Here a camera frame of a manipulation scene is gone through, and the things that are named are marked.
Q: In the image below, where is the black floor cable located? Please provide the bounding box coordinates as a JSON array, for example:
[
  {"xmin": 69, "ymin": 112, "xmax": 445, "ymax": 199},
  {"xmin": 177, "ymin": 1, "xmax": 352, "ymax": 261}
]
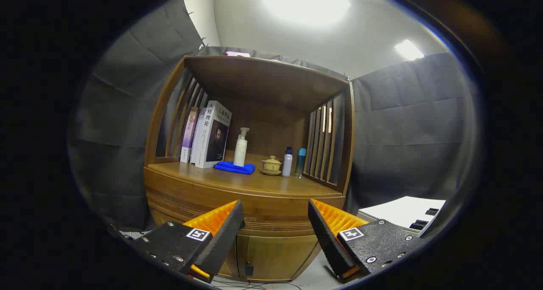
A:
[{"xmin": 212, "ymin": 281, "xmax": 302, "ymax": 290}]

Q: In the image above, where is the small ceiling light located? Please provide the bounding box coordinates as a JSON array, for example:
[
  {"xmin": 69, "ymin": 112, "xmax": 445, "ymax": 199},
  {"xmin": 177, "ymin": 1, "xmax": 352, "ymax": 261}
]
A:
[{"xmin": 395, "ymin": 39, "xmax": 425, "ymax": 61}]

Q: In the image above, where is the wooden cabinet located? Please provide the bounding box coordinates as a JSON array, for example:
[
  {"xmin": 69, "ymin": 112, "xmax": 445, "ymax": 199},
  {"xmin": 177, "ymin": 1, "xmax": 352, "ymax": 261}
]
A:
[{"xmin": 143, "ymin": 55, "xmax": 355, "ymax": 282}]

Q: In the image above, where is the thin white book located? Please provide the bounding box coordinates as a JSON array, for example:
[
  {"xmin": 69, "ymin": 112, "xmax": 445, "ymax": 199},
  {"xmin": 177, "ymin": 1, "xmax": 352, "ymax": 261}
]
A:
[{"xmin": 190, "ymin": 107, "xmax": 207, "ymax": 164}]

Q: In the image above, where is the beige lidded tea cup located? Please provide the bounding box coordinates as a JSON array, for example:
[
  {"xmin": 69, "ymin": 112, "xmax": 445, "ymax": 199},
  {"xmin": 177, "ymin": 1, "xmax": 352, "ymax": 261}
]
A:
[{"xmin": 262, "ymin": 155, "xmax": 282, "ymax": 172}]

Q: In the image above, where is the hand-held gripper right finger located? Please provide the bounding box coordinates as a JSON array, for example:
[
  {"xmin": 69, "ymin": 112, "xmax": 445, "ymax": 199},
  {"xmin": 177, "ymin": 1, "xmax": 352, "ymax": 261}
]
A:
[{"xmin": 308, "ymin": 198, "xmax": 429, "ymax": 284}]

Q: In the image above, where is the white plastic drawer unit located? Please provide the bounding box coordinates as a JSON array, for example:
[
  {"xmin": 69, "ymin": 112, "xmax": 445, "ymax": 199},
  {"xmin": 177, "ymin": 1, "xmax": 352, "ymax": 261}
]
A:
[{"xmin": 358, "ymin": 196, "xmax": 447, "ymax": 235}]

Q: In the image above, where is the blue folded cloth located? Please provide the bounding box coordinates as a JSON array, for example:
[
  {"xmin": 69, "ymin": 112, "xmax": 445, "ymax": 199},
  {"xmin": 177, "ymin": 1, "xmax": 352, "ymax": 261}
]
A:
[{"xmin": 213, "ymin": 161, "xmax": 256, "ymax": 175}]

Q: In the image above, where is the large ceiling light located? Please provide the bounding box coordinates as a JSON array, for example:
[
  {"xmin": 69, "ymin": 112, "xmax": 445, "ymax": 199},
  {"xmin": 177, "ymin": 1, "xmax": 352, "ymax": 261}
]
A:
[{"xmin": 262, "ymin": 0, "xmax": 352, "ymax": 27}]

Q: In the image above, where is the white bottle blue cap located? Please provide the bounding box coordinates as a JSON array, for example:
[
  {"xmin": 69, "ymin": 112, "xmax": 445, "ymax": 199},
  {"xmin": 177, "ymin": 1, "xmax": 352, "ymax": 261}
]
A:
[{"xmin": 282, "ymin": 146, "xmax": 294, "ymax": 177}]

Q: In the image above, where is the wooden drawer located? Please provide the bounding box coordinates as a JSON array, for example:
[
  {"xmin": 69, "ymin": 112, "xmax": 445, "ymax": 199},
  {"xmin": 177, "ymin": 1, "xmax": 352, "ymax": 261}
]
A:
[{"xmin": 144, "ymin": 168, "xmax": 346, "ymax": 235}]

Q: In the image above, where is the purple spine book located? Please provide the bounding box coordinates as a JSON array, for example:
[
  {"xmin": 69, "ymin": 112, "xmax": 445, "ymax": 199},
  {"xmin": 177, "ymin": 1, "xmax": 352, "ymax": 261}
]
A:
[{"xmin": 180, "ymin": 107, "xmax": 199, "ymax": 163}]

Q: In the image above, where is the teal translucent bottle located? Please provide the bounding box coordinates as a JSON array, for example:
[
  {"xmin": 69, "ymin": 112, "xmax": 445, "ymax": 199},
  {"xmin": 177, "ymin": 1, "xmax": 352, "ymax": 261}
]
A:
[{"xmin": 295, "ymin": 148, "xmax": 307, "ymax": 178}]

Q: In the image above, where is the white portrait cover book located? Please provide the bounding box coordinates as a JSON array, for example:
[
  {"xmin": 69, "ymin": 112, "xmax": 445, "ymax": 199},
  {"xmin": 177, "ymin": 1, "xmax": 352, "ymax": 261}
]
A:
[{"xmin": 195, "ymin": 100, "xmax": 232, "ymax": 169}]

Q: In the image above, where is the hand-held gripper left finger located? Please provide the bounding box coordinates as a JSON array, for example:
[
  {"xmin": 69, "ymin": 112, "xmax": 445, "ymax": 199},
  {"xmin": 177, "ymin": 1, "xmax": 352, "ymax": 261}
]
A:
[{"xmin": 108, "ymin": 199, "xmax": 246, "ymax": 283}]

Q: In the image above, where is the white pump bottle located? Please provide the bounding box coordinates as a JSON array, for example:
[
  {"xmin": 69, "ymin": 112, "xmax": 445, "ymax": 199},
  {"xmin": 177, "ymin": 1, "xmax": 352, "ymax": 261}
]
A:
[{"xmin": 233, "ymin": 127, "xmax": 250, "ymax": 167}]

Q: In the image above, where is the wooden countertop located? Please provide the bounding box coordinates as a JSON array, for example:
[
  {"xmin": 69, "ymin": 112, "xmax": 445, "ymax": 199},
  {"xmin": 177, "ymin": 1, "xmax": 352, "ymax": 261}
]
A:
[{"xmin": 146, "ymin": 152, "xmax": 342, "ymax": 197}]

